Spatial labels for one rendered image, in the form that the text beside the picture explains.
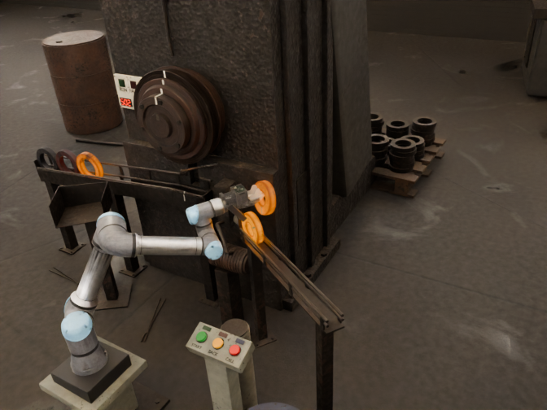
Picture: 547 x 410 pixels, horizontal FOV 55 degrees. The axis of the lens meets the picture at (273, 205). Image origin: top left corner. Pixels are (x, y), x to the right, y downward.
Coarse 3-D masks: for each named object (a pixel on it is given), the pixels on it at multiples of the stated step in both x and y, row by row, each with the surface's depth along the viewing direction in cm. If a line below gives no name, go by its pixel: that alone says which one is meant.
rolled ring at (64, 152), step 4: (60, 152) 311; (64, 152) 309; (68, 152) 309; (56, 156) 315; (60, 156) 313; (68, 156) 309; (72, 156) 309; (76, 156) 310; (56, 160) 318; (60, 160) 317; (72, 160) 309; (76, 160) 310; (60, 164) 318; (64, 164) 320; (76, 164) 310; (60, 168) 320; (64, 168) 319; (76, 168) 311; (76, 172) 313; (80, 172) 314
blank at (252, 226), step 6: (246, 216) 239; (252, 216) 235; (246, 222) 241; (252, 222) 234; (258, 222) 234; (246, 228) 243; (252, 228) 236; (258, 228) 234; (252, 234) 242; (258, 234) 234; (258, 240) 236
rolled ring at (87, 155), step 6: (78, 156) 304; (84, 156) 301; (90, 156) 300; (78, 162) 307; (84, 162) 310; (90, 162) 301; (96, 162) 300; (78, 168) 310; (84, 168) 310; (96, 168) 301; (102, 168) 303; (90, 174) 311; (96, 174) 304; (102, 174) 305
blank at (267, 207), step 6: (258, 186) 236; (264, 186) 231; (270, 186) 230; (264, 192) 232; (270, 192) 229; (270, 198) 229; (258, 204) 238; (264, 204) 234; (270, 204) 229; (258, 210) 239; (264, 210) 234; (270, 210) 231
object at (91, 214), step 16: (64, 192) 284; (80, 192) 285; (96, 192) 286; (64, 208) 288; (80, 208) 286; (96, 208) 283; (64, 224) 274; (80, 224) 272; (112, 272) 306; (112, 288) 305; (128, 288) 318; (112, 304) 306; (128, 304) 306
